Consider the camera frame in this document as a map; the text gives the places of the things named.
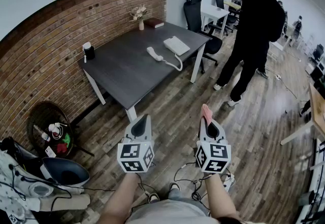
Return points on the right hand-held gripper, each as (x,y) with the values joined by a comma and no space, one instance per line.
(213,157)

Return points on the white telephone handset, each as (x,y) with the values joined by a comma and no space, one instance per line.
(154,54)

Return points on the pink vase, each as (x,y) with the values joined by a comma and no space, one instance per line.
(141,25)

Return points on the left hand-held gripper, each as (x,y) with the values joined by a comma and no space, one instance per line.
(135,157)

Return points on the person's blue jeans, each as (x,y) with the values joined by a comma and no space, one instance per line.
(175,193)

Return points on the person's shoe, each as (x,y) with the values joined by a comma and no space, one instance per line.
(174,186)
(153,197)

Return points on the white charger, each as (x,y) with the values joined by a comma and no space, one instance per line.
(53,127)

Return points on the dark red book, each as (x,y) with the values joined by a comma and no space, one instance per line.
(154,23)

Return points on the person's grey shirt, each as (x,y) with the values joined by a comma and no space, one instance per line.
(172,212)

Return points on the white desk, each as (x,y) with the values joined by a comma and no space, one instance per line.
(213,12)

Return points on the black and white speaker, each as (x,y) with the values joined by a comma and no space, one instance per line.
(66,172)

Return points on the black cylinder white lid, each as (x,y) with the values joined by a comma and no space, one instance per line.
(89,51)

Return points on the dark red object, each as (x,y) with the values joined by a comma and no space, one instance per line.
(62,148)

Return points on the pale flower bouquet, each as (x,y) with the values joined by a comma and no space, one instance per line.
(138,12)

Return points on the wicker chair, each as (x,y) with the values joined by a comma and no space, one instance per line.
(38,116)

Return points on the wooden side table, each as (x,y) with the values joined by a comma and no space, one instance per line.
(318,106)

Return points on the white power strip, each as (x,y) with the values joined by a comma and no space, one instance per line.
(229,182)

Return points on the white table leg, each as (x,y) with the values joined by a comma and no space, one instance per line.
(96,88)
(196,68)
(132,113)

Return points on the white metal rack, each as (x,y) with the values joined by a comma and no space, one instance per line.
(318,167)

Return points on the white patterned fabric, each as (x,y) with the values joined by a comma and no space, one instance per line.
(10,187)

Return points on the white smartphone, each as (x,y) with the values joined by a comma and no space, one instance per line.
(50,152)

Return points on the person's left shoe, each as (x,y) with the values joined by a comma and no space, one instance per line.
(153,197)

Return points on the person's left forearm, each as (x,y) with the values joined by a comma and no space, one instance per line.
(119,197)

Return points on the black computer monitor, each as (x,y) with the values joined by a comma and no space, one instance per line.
(318,51)

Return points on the yellow table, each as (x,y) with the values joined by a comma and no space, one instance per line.
(232,4)

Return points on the small white bottle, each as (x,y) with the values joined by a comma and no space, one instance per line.
(46,137)

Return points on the person's right shoe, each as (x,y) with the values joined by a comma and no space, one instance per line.
(174,186)

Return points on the green object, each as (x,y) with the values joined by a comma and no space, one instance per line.
(67,138)

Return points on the person's right forearm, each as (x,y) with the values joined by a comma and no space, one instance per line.
(221,197)

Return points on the pink cloth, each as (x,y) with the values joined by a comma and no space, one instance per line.
(206,113)

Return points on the white telephone base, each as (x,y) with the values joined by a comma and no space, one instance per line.
(177,45)

